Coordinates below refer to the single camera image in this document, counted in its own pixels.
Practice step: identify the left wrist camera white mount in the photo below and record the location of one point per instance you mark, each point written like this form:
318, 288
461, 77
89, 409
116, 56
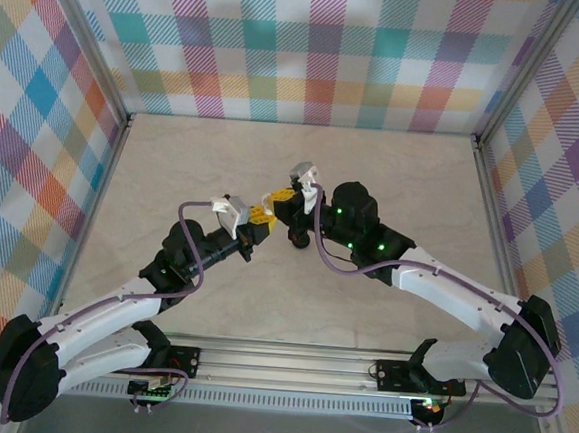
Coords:
237, 212

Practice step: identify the black round charging case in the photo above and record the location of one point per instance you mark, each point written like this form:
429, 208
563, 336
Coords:
301, 241

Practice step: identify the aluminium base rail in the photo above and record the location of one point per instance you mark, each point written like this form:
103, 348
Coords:
283, 364

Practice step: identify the controller board green lights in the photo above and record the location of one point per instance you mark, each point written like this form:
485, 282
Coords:
150, 390

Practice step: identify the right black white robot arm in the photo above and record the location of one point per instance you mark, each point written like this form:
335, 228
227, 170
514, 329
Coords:
524, 355

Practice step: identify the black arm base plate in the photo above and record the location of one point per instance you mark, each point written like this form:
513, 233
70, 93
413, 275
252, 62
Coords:
392, 375
188, 361

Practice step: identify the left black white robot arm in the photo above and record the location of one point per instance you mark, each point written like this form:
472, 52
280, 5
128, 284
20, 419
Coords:
21, 376

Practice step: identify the aluminium frame post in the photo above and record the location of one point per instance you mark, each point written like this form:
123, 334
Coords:
526, 74
92, 45

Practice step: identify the controller board orange part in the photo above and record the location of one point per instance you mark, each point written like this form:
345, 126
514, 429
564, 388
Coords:
429, 407

